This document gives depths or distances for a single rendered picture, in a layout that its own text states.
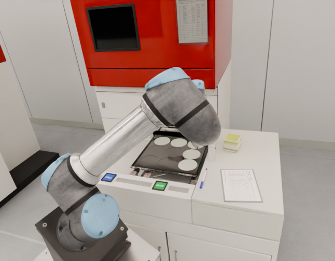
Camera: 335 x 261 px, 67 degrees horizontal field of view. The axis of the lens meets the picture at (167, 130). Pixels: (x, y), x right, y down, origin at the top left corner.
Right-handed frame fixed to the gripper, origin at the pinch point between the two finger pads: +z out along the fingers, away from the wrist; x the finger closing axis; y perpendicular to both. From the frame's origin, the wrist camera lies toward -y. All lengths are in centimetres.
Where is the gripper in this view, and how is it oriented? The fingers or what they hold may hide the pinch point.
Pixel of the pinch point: (196, 145)
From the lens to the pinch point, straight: 133.5
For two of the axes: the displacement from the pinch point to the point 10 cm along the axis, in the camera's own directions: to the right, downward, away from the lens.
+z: 0.9, 8.8, 4.7
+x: 8.9, -2.8, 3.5
